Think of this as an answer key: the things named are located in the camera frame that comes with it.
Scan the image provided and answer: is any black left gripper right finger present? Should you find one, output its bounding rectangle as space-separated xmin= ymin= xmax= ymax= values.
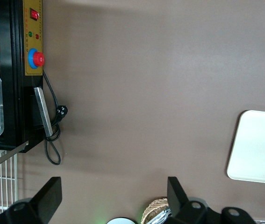
xmin=167 ymin=176 xmax=217 ymax=224

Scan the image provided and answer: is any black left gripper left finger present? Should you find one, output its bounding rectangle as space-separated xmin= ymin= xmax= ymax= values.
xmin=0 ymin=176 xmax=63 ymax=224

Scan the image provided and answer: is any aluminium foil tray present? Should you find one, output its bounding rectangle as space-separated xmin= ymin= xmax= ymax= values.
xmin=155 ymin=206 xmax=172 ymax=224

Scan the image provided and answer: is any cream plastic tray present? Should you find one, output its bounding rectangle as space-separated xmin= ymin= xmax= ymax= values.
xmin=226 ymin=110 xmax=265 ymax=185

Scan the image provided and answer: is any light oval wicker basket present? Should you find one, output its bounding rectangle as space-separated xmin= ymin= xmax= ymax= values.
xmin=141 ymin=197 xmax=170 ymax=224

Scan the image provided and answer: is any silver metal lever strip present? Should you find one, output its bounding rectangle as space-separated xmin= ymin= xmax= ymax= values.
xmin=0 ymin=141 xmax=29 ymax=175

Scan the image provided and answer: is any black sealing machine yellow panel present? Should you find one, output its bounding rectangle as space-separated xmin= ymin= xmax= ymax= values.
xmin=0 ymin=0 xmax=44 ymax=154

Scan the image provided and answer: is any red emergency stop button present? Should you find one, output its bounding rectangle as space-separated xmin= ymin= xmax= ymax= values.
xmin=28 ymin=48 xmax=45 ymax=70

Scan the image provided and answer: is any silver machine handle bar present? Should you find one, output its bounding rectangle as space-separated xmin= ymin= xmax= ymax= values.
xmin=33 ymin=86 xmax=54 ymax=138

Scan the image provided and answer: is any black power cable with plug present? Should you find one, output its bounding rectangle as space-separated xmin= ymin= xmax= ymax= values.
xmin=42 ymin=70 xmax=69 ymax=166

